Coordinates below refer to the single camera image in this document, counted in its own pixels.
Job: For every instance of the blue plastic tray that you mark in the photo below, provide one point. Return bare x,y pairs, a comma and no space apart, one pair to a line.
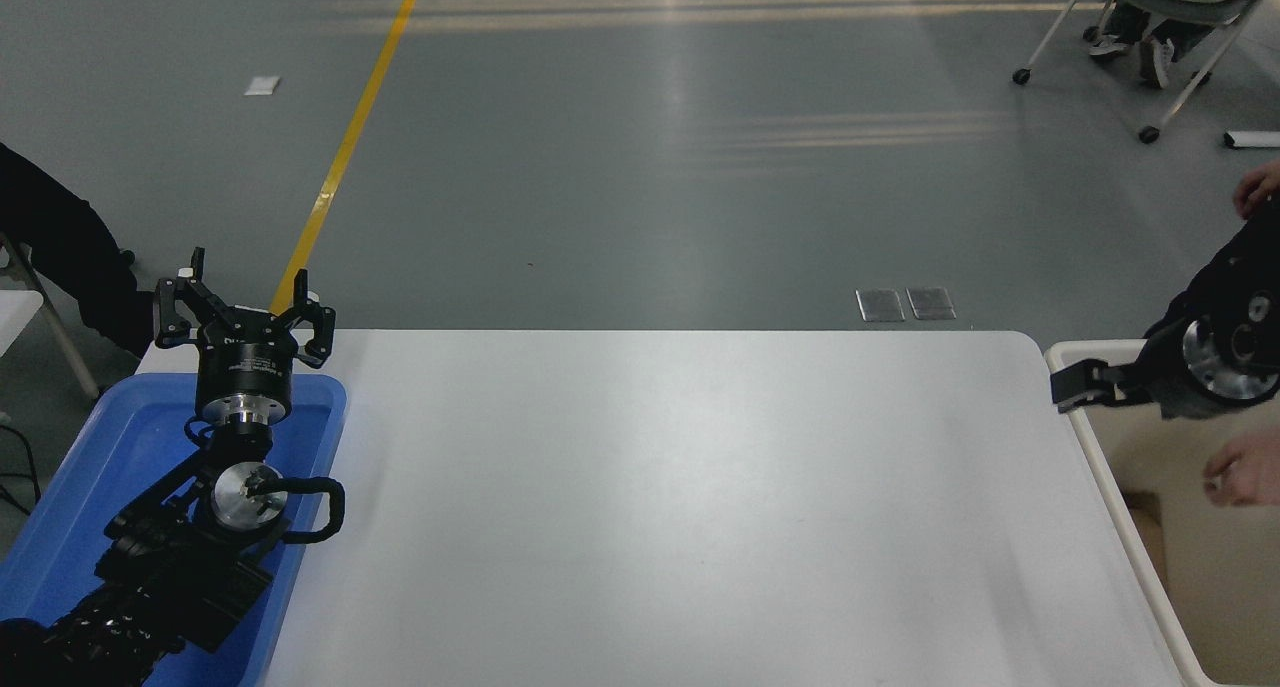
120,437

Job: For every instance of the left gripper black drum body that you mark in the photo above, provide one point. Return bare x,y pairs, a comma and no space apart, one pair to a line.
245,367

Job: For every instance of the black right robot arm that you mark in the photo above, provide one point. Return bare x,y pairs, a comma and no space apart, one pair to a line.
1235,287

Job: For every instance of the small white side table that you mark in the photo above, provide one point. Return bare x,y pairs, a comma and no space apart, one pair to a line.
15,312

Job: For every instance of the person's hand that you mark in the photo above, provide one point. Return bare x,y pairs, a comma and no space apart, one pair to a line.
1250,472
1260,187

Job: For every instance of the large pale bin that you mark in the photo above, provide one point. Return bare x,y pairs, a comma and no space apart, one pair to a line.
1220,587

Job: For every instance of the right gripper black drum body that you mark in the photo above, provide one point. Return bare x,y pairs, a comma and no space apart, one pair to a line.
1168,382

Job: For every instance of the grey metal chair leg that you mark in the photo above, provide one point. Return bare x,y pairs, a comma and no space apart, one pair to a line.
60,337

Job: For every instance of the wheeled grey chair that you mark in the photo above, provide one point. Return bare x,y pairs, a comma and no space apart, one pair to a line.
1060,17

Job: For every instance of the person on wheeled chair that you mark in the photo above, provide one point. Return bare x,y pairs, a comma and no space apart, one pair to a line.
1155,62

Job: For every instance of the seated person in black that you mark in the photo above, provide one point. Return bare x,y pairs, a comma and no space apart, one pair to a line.
50,237

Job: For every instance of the metal floor plate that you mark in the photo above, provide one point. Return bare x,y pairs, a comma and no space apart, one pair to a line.
931,304
880,305

